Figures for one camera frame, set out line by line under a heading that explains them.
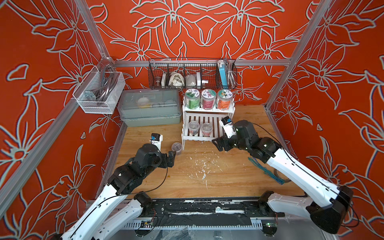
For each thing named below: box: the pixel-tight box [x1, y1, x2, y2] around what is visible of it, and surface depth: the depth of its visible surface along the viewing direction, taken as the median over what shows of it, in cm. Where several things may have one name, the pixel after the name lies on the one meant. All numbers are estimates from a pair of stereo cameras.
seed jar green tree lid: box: [185, 88, 201, 110], surface depth 79 cm
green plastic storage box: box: [117, 88, 182, 128], surface depth 100 cm
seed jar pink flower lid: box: [201, 89, 217, 111], surface depth 79 cm
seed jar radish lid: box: [217, 89, 233, 111], surface depth 78 cm
